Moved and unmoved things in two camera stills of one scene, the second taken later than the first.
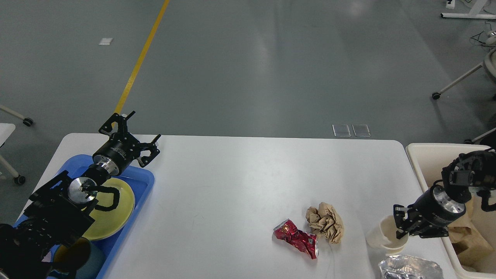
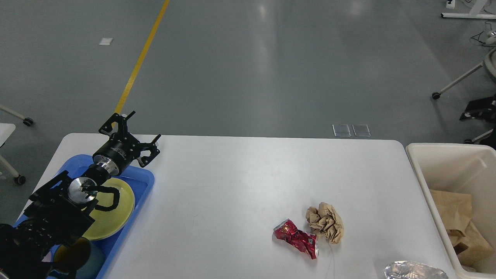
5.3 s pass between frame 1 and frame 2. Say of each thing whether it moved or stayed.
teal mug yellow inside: stayed
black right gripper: moved
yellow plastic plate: stayed
